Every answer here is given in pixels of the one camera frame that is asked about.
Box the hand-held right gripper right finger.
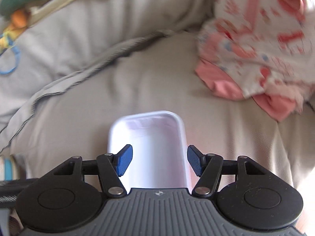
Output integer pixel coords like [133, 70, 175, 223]
[187, 145, 268, 197]

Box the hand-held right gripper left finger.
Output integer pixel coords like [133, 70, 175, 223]
[52, 144, 133, 197]

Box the white foam tray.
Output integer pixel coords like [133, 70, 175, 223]
[107, 110, 192, 192]

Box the person's left forearm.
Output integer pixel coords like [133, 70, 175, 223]
[9, 214, 24, 231]

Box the blue bowl with dark rim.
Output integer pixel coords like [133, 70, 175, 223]
[4, 158, 14, 180]

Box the blue elastic loop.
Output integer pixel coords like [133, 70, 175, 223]
[0, 46, 22, 76]

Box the pink printed cloth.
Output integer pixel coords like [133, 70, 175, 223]
[195, 0, 315, 123]

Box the yellow plush toy with strings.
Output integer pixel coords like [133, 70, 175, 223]
[0, 31, 13, 50]

